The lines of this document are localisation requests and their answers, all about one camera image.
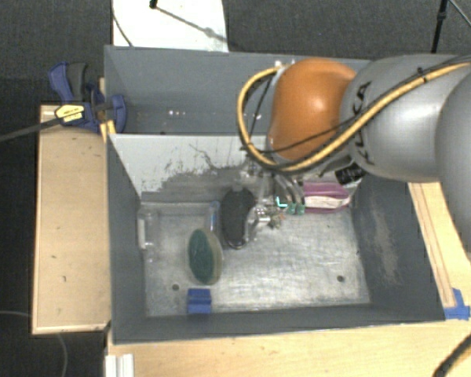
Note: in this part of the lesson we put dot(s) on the pale wood board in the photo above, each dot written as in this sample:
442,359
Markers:
72,226

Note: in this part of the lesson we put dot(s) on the green oval sponge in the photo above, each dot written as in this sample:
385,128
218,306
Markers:
204,255

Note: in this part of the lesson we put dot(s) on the blue block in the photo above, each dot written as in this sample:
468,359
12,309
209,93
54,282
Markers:
199,301

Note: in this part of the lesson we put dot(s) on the black cylinder on white bracket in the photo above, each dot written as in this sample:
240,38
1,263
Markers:
348,176

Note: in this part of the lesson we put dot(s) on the black rounded object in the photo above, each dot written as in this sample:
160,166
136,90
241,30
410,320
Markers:
235,214

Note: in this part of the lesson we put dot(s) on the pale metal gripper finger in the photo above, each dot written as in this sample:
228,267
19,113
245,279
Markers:
263,223
259,211

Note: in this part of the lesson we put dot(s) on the clear plastic container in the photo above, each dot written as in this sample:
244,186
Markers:
172,214

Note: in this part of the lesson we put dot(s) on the grey metal bin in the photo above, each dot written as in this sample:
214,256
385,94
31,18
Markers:
290,257

